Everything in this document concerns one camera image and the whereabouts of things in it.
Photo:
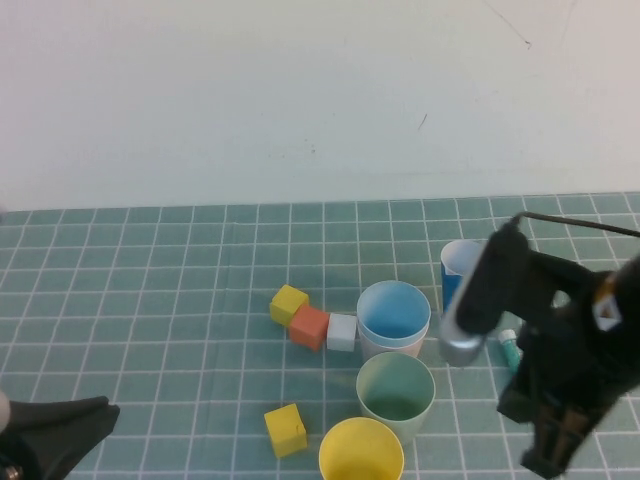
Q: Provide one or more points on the blue paper cone cup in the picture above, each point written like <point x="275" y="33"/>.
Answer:
<point x="455" y="270"/>

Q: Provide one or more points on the green plastic cup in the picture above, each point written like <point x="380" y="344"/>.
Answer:
<point x="395" y="395"/>

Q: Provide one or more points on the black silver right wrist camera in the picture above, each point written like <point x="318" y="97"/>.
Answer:
<point x="480" y="290"/>

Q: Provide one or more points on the orange foam cube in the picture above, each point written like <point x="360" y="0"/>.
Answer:
<point x="309" y="327"/>

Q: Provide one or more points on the green white glue stick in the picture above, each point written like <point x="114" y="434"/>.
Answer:
<point x="510" y="350"/>

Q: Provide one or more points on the yellow plastic cup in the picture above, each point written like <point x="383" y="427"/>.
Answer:
<point x="360" y="455"/>

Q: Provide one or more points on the white foam cube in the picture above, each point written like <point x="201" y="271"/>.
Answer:
<point x="341" y="332"/>

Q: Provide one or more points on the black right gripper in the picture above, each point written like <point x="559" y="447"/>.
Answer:
<point x="560" y="360"/>

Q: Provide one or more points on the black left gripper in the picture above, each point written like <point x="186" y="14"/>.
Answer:
<point x="15" y="460"/>

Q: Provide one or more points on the green white grid tablecloth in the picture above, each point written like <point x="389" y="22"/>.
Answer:
<point x="150" y="300"/>

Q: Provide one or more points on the yellow foam cube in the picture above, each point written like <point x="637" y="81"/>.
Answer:
<point x="286" y="305"/>
<point x="285" y="432"/>

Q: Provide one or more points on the pink plastic cup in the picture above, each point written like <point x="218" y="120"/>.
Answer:
<point x="387" y="351"/>

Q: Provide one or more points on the light blue plastic cup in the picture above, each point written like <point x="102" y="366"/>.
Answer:
<point x="392" y="315"/>

